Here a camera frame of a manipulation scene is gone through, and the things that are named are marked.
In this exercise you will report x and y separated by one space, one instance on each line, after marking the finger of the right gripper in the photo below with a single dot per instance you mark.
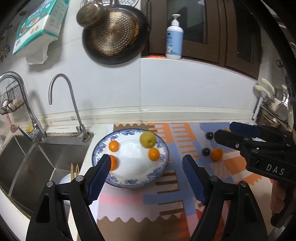
235 143
267 133

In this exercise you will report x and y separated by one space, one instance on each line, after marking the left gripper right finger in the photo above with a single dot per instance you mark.
244 219

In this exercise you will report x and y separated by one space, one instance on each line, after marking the large orange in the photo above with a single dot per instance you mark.
217 154

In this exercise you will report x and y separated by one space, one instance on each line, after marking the small orange tangerine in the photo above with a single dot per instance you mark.
113 146

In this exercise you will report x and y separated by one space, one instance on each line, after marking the large yellow-green pear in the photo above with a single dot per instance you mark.
148 140

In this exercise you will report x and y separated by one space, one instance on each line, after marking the right hand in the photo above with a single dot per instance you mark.
277 197

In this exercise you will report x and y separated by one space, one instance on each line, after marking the steel pot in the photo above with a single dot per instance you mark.
265 117

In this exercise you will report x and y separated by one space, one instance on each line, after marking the dark plum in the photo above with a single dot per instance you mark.
206 152
210 135

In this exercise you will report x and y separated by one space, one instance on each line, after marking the bamboo chopsticks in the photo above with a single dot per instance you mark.
74 171

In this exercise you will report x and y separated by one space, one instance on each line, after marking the steel sink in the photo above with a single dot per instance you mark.
27 166

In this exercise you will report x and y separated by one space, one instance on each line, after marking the orange tangerine near edge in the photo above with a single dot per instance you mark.
114 163

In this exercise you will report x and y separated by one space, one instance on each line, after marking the tall chrome faucet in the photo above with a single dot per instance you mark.
38 131

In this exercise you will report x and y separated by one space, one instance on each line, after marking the colourful patterned mat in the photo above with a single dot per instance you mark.
167 208

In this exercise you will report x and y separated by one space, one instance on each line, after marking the blue and white plate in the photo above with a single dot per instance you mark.
135 169

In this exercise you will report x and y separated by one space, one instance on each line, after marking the white blue soap bottle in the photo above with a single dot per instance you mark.
174 39

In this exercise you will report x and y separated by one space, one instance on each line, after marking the black frying pan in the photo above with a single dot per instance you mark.
120 38

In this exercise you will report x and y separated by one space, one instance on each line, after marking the teal paper towel pack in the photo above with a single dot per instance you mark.
38 29

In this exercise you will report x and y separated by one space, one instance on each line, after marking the round steel steamer rack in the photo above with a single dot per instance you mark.
107 2

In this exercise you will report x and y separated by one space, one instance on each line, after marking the cream handled saucepan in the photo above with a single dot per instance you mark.
274 95

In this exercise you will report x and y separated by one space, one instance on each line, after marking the dark wooden window frame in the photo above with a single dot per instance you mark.
223 33

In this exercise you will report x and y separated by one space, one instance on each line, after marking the wire basket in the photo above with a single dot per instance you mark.
11 99

